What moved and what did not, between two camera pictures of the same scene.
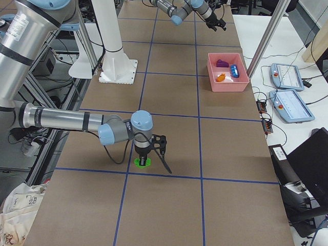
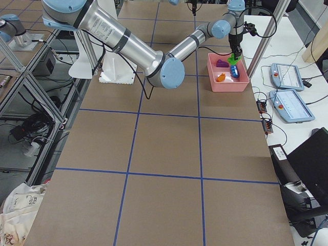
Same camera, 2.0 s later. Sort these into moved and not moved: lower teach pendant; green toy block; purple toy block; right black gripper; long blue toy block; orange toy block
Moved: right black gripper; green toy block
Not moved: purple toy block; orange toy block; long blue toy block; lower teach pendant
